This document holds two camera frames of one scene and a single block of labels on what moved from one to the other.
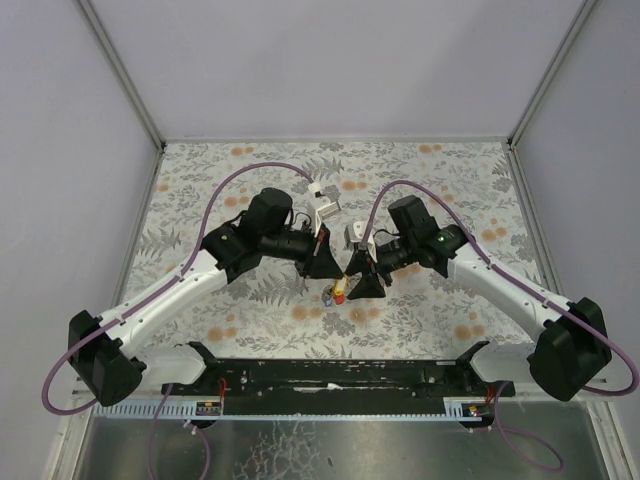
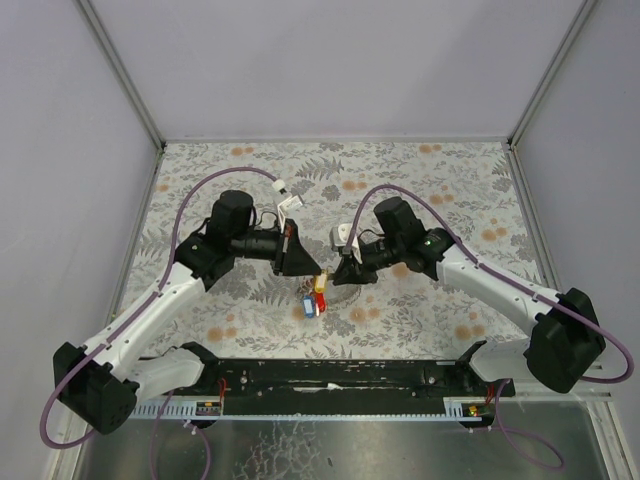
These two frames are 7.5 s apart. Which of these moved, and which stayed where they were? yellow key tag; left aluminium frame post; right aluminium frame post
Moved: yellow key tag
Stayed: left aluminium frame post; right aluminium frame post
